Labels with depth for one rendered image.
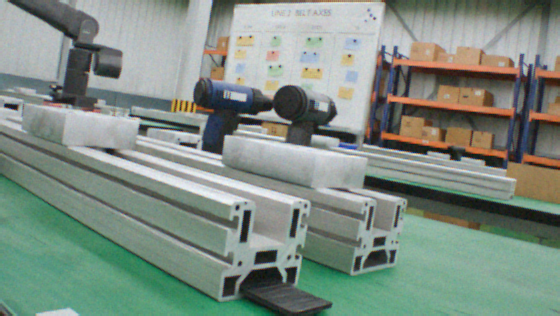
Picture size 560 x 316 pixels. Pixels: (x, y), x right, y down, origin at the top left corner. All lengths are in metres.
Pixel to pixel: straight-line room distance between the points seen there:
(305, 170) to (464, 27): 11.42
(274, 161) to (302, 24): 3.61
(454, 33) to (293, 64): 8.13
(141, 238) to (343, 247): 0.22
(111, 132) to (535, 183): 2.11
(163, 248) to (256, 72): 3.97
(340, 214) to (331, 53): 3.44
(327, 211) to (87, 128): 0.32
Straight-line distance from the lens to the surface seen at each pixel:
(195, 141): 1.21
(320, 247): 0.59
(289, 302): 0.42
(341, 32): 3.98
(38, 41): 13.31
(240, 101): 1.02
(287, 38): 4.27
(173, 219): 0.46
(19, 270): 0.46
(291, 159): 0.61
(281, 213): 0.46
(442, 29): 12.10
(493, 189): 2.11
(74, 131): 0.67
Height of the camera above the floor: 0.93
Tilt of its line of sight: 3 degrees down
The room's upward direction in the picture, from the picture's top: 9 degrees clockwise
